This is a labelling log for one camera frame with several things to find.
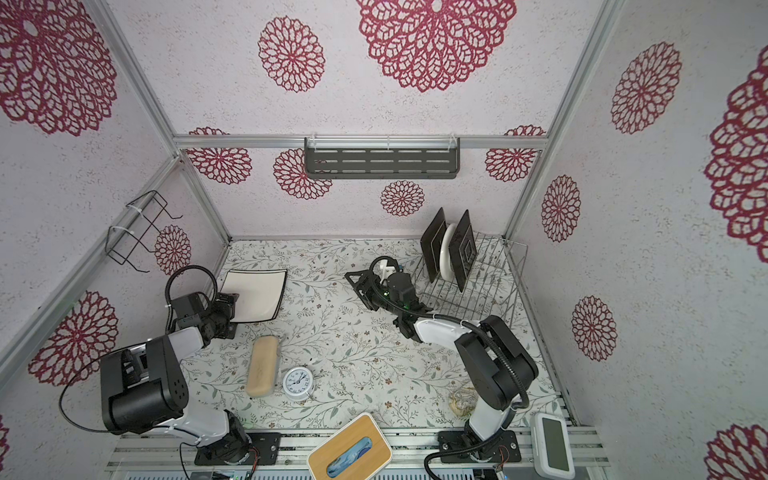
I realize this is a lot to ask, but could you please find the bamboo lid tissue box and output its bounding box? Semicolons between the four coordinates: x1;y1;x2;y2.
307;413;393;480

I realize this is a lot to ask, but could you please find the small white alarm clock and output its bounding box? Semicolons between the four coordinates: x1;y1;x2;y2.
282;366;315;402

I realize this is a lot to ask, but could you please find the black wire wall basket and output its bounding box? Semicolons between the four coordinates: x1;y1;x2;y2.
104;189;182;274

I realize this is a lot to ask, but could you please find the beige glasses case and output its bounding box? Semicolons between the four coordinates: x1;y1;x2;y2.
245;336;279;398

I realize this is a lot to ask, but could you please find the grey wall shelf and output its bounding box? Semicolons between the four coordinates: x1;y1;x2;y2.
303;137;461;180

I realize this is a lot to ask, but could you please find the white round floral plate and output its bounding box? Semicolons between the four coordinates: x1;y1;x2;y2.
439;223;457;282

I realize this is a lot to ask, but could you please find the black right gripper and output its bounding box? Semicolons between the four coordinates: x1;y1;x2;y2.
348;271;406;321

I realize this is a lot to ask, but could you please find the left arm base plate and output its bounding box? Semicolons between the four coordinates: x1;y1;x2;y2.
194;432;282;466

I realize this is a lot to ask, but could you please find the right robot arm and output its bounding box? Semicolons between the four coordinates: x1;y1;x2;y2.
344;269;539;446

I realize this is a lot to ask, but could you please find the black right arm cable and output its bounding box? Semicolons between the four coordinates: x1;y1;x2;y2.
368;256;532;480

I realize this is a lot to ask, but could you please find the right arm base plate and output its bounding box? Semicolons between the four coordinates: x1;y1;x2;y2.
437;429;522;464

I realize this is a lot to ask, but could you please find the black square plate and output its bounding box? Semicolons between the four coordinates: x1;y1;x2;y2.
448;210;477;292
420;208;447;283

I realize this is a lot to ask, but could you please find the metal wire dish rack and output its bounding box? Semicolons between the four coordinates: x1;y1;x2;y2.
411;233;533;347

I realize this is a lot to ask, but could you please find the white digital timer display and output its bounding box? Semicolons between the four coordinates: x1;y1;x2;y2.
531;412;576;480

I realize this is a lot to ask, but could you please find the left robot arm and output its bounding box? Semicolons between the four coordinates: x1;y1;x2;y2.
100;292;252;465

